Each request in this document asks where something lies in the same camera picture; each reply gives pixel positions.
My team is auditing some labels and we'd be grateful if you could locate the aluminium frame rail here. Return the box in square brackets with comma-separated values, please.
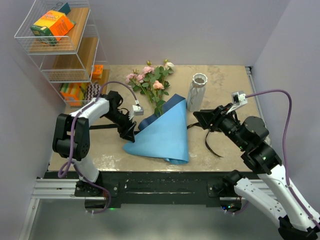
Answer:
[18, 65, 306, 240]

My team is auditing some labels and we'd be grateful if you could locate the orange green carton box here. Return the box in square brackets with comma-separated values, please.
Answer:
[30, 10, 76, 46]

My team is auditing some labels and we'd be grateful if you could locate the white wire wooden shelf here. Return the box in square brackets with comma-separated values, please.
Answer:
[14, 0, 110, 108]

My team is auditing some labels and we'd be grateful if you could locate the purple zigzag scrubber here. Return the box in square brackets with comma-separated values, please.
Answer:
[84, 83, 101, 101]

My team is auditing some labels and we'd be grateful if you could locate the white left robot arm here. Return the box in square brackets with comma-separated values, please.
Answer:
[52, 91, 136, 197]

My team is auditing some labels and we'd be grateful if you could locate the orange yellow sponge pack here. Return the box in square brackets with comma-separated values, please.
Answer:
[59, 82, 87, 107]

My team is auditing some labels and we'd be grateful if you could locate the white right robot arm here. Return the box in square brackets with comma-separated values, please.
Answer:
[193, 104, 320, 240]

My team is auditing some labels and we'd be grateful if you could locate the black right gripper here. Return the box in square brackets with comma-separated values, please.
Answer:
[192, 102, 248, 150]

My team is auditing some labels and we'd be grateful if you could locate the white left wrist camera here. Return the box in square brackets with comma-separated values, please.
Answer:
[131, 105, 144, 116]

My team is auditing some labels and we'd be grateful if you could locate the black printed ribbon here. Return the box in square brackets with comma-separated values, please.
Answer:
[88, 121, 224, 158]

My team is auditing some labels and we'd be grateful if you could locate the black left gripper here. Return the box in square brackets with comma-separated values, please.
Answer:
[103, 109, 137, 143]

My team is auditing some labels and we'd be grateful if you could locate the small orange box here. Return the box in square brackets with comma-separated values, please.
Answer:
[91, 64, 104, 79]

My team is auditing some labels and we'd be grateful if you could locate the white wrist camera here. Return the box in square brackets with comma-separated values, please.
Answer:
[227, 90, 248, 114]
[131, 105, 144, 116]

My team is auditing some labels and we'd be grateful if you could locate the white ribbed ceramic vase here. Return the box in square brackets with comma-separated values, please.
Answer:
[186, 73, 208, 112]

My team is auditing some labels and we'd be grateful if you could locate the blue wrapping paper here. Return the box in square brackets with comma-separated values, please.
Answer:
[123, 94, 189, 165]

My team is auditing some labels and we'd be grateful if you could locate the white rose stem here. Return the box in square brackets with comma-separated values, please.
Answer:
[161, 59, 175, 79]

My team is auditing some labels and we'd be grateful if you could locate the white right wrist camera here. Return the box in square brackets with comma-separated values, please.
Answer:
[227, 90, 248, 114]

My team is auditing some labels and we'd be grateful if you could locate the teal box on shelf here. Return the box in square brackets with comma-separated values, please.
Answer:
[57, 2, 71, 15]

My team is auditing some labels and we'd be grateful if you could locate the pink rose stem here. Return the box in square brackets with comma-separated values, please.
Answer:
[125, 66, 163, 104]
[141, 59, 172, 117]

